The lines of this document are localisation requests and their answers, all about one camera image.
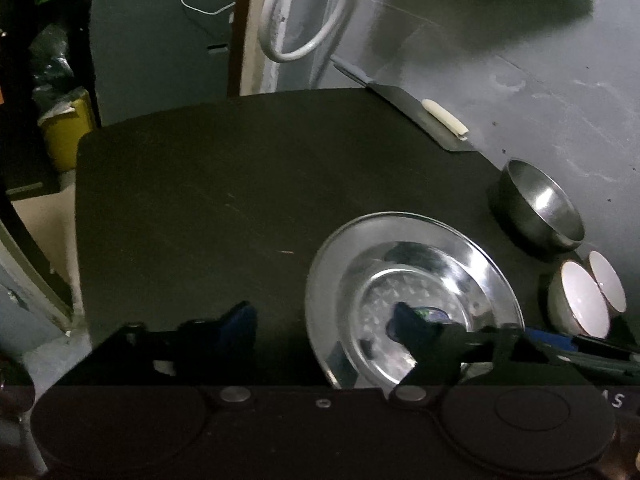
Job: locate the dark plastic bag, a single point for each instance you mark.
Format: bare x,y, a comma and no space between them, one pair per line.
52,55

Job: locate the yellow plastic container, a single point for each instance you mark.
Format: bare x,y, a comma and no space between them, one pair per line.
65,130

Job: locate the steel bowl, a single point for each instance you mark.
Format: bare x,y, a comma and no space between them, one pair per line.
542,210

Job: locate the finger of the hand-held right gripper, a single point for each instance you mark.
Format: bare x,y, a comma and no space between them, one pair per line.
550,338
595,362

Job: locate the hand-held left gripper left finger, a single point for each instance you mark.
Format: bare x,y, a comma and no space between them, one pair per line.
241,327

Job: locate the wooden door frame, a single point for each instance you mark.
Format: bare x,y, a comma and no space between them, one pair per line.
245,25

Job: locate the steel cleaver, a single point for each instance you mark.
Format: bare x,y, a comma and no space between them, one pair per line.
415,110

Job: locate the white ceramic bowl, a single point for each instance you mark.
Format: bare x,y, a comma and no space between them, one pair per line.
607,277
580,305

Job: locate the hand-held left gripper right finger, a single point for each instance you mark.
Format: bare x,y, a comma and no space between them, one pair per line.
412,327

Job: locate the wide steel plate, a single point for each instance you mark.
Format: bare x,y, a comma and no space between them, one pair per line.
322,300

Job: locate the black panel with slots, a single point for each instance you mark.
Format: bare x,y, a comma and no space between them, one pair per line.
160,60

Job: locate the small white stick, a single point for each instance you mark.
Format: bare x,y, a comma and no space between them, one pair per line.
445,116

